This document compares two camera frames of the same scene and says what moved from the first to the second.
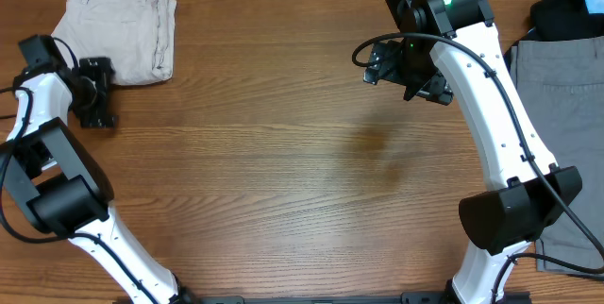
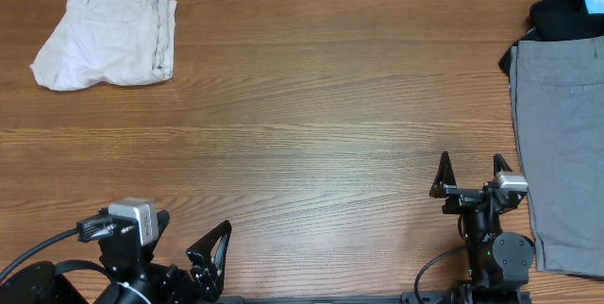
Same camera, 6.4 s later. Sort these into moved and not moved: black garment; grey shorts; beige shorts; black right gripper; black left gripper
Moved: black right gripper; black left gripper
Not moved: black garment; beige shorts; grey shorts
